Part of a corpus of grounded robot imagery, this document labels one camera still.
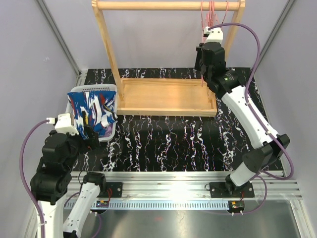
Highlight pink wire hanger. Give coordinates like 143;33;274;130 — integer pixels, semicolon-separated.
221;0;229;24
200;0;205;87
213;1;219;25
207;0;214;26

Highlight blue patterned trousers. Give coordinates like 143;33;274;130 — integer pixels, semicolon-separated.
67;90;119;139

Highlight purple trousers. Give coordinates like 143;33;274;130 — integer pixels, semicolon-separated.
99;124;115;138

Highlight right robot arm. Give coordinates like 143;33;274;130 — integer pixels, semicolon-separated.
195;42;290;197

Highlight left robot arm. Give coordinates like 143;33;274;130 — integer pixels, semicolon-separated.
30;126;107;238

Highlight white plastic basket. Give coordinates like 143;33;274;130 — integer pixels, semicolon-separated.
64;83;118;143

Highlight wooden clothes rack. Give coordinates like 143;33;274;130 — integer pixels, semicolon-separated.
91;0;246;117

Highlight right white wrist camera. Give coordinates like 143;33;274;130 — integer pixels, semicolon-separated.
204;27;223;44

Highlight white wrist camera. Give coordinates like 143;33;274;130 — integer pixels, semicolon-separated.
204;27;223;44
46;113;79;136

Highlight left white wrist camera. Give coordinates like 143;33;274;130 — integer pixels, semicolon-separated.
46;113;79;136

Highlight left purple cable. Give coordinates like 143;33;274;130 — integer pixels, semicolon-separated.
19;118;57;238

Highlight purple cable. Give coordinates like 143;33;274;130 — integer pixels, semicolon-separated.
210;22;295;215
19;118;57;238

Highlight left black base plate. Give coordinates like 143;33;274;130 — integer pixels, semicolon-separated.
97;182;123;198

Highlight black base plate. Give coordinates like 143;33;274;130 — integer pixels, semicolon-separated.
209;182;255;198
97;182;123;198

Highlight aluminium rail frame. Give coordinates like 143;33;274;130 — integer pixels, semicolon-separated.
53;170;304;201

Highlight white slotted cable duct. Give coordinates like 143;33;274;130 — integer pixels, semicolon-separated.
91;200;244;210

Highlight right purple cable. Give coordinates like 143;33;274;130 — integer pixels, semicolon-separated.
210;22;295;215

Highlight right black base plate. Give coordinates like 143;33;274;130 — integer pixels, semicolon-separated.
209;182;255;198

